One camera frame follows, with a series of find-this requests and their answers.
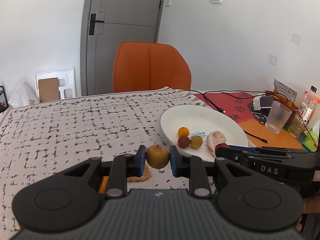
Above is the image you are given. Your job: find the large orange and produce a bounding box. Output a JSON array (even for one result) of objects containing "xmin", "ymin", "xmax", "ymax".
[{"xmin": 99, "ymin": 176, "xmax": 108, "ymax": 194}]

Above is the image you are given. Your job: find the dark red lychee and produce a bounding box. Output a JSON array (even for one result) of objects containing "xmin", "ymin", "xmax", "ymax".
[{"xmin": 177, "ymin": 135, "xmax": 190, "ymax": 149}]

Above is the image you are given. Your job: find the brown kiwi back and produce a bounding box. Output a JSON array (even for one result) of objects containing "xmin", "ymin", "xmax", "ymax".
[{"xmin": 190, "ymin": 135, "xmax": 203, "ymax": 149}]

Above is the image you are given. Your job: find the brown kiwi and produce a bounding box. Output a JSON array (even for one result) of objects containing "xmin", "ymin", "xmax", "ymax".
[
  {"xmin": 190, "ymin": 135, "xmax": 203, "ymax": 149},
  {"xmin": 146, "ymin": 145, "xmax": 170, "ymax": 169}
]

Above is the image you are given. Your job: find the brown kiwi front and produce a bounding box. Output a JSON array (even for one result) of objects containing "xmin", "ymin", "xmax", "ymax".
[{"xmin": 146, "ymin": 145, "xmax": 170, "ymax": 169}]

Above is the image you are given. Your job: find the small tangerine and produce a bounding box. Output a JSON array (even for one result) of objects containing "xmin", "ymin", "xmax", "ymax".
[{"xmin": 178, "ymin": 127, "xmax": 190, "ymax": 137}]

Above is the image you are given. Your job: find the person's right hand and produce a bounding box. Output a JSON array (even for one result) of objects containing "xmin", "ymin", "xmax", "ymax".
[{"xmin": 295, "ymin": 195, "xmax": 320, "ymax": 233}]

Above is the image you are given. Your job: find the green packet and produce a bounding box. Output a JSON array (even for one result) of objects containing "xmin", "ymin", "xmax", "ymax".
[{"xmin": 302, "ymin": 120, "xmax": 319, "ymax": 152}]

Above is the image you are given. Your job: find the plastic drink bottle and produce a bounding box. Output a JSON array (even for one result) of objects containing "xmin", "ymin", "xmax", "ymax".
[{"xmin": 289, "ymin": 86, "xmax": 317, "ymax": 138}]

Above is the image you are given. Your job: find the white ceramic plate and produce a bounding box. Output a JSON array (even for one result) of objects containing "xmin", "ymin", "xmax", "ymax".
[{"xmin": 159, "ymin": 105, "xmax": 249, "ymax": 161}]

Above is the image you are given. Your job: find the ribbed clear glass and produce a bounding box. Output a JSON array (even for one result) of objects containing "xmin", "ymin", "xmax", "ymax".
[{"xmin": 265, "ymin": 101, "xmax": 292, "ymax": 134}]

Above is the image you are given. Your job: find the snack pouch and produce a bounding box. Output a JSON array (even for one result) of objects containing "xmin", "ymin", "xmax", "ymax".
[{"xmin": 273, "ymin": 79, "xmax": 297, "ymax": 126}]

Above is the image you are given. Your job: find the white power adapter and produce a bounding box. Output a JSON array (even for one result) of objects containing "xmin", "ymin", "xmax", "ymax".
[{"xmin": 253, "ymin": 95, "xmax": 274, "ymax": 111}]

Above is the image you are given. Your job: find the orange red table mat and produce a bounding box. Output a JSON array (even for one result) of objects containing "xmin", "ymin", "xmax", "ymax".
[{"xmin": 192, "ymin": 91, "xmax": 303, "ymax": 149}]

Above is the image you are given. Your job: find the patterned white tablecloth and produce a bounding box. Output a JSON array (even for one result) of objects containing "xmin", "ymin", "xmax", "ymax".
[{"xmin": 1, "ymin": 87, "xmax": 208, "ymax": 239}]

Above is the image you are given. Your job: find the orange chair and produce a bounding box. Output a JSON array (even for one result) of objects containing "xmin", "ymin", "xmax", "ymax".
[{"xmin": 113, "ymin": 42, "xmax": 191, "ymax": 93}]

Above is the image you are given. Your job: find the white foam packaging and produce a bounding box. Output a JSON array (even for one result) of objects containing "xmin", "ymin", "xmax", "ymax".
[{"xmin": 35, "ymin": 69, "xmax": 76, "ymax": 102}]

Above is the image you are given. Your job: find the brown cardboard piece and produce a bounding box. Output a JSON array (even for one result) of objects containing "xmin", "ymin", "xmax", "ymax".
[{"xmin": 38, "ymin": 77, "xmax": 60, "ymax": 102}]

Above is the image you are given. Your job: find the white plastic bag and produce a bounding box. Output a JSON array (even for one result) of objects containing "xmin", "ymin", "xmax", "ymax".
[{"xmin": 9, "ymin": 83, "xmax": 40, "ymax": 108}]

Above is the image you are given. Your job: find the black metal rack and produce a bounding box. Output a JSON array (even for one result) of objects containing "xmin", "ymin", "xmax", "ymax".
[{"xmin": 0, "ymin": 85, "xmax": 8, "ymax": 113}]

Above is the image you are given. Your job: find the grey door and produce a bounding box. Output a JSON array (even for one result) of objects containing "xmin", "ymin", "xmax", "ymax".
[{"xmin": 80, "ymin": 0, "xmax": 163, "ymax": 95}]

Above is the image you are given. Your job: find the black usb cable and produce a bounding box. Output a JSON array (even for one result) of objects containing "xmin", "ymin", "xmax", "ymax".
[{"xmin": 188, "ymin": 89, "xmax": 276, "ymax": 144}]

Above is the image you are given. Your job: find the white wall socket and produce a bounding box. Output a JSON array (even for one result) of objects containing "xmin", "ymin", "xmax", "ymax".
[{"xmin": 268, "ymin": 54, "xmax": 278, "ymax": 66}]

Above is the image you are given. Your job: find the black door handle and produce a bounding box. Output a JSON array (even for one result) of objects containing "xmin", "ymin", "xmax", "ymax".
[{"xmin": 89, "ymin": 14, "xmax": 105, "ymax": 35}]

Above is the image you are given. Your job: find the small white wall switch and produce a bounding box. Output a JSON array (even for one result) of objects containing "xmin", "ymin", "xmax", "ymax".
[{"xmin": 164, "ymin": 0, "xmax": 171, "ymax": 7}]

